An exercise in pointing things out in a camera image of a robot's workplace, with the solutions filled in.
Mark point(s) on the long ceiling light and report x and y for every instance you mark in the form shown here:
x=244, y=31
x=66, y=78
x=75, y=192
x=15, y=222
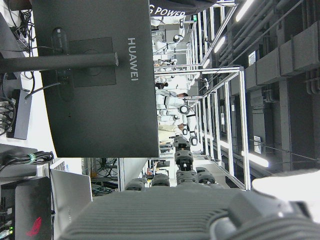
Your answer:
x=219, y=44
x=243, y=10
x=257, y=160

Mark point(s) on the dark grey screen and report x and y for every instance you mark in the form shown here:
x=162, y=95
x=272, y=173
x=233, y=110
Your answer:
x=7, y=32

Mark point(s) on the black computer red logo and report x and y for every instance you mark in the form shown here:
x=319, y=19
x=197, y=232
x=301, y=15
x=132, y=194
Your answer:
x=32, y=207

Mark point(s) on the aluminium profile frame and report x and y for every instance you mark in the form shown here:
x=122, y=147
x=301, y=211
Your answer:
x=242, y=125

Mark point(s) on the black monitor stand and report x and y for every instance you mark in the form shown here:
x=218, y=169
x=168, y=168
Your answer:
x=62, y=62

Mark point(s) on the silver laptop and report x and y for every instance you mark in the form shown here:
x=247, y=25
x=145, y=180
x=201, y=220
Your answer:
x=72, y=195

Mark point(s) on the grey docking box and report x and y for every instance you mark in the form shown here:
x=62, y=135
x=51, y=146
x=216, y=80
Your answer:
x=21, y=117

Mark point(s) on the black Huawei monitor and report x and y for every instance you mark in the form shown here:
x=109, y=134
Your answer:
x=100, y=112

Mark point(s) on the white humanoid robot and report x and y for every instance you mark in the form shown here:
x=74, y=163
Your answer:
x=172, y=101

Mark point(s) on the black flat box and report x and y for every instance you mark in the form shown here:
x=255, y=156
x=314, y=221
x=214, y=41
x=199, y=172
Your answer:
x=17, y=171

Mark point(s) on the black banner white letters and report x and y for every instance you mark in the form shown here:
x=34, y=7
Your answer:
x=172, y=10

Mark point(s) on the black ribbed right robot hand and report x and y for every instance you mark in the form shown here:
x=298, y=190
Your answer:
x=162, y=215

